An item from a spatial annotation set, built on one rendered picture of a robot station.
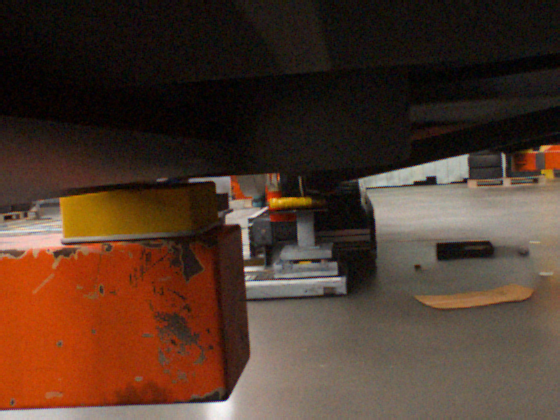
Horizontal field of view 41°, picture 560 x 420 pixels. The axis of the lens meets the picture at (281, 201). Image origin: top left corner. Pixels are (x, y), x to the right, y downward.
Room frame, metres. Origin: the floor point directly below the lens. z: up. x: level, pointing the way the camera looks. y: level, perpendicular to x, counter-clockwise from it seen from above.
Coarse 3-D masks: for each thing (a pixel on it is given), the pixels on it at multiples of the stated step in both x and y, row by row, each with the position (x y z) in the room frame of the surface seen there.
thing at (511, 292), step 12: (504, 288) 3.85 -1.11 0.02; (516, 288) 3.80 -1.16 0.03; (528, 288) 3.76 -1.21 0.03; (420, 300) 3.72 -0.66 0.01; (432, 300) 3.72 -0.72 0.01; (444, 300) 3.70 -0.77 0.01; (456, 300) 3.68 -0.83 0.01; (468, 300) 3.67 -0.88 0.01; (480, 300) 3.65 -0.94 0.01; (492, 300) 3.62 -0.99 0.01; (504, 300) 3.60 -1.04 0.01; (516, 300) 3.59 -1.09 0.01
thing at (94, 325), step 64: (128, 192) 0.73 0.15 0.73; (192, 192) 0.73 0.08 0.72; (0, 256) 0.73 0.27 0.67; (64, 256) 0.72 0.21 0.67; (128, 256) 0.72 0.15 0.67; (192, 256) 0.71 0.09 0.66; (0, 320) 0.73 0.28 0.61; (64, 320) 0.72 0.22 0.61; (128, 320) 0.72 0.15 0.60; (192, 320) 0.71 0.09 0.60; (0, 384) 0.73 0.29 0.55; (64, 384) 0.72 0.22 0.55; (128, 384) 0.72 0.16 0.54; (192, 384) 0.71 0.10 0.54
